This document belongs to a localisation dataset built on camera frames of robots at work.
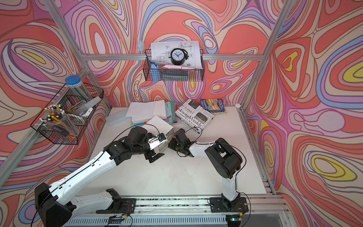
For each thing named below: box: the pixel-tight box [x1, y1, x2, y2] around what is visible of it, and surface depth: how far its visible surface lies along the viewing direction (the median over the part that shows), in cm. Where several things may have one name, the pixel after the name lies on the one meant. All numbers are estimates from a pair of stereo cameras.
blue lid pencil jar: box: [64, 75, 91, 102], surface depth 74 cm
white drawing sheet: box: [150, 40, 204, 70], surface depth 85 cm
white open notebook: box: [125, 99, 167, 124], surface depth 110 cm
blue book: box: [199, 98, 227, 114], surface depth 117 cm
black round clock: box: [168, 47, 190, 66], surface depth 81 cm
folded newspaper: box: [174, 98, 215, 134], surface depth 107 cm
